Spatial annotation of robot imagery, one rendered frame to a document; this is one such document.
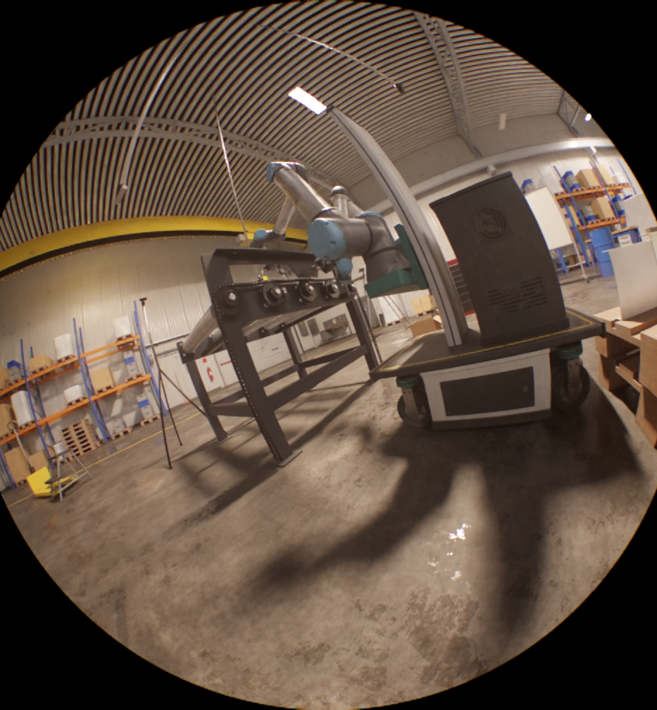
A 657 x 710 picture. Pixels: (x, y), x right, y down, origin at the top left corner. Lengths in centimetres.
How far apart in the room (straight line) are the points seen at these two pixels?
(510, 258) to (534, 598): 85
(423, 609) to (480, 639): 15
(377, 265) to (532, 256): 55
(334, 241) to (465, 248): 43
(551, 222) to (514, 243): 447
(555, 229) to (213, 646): 571
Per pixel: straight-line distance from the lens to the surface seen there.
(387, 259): 81
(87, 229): 869
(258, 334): 230
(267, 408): 108
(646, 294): 108
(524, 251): 78
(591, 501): 69
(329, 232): 71
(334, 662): 56
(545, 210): 527
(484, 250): 77
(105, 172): 970
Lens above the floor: 53
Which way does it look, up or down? 5 degrees down
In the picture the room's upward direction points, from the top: 20 degrees counter-clockwise
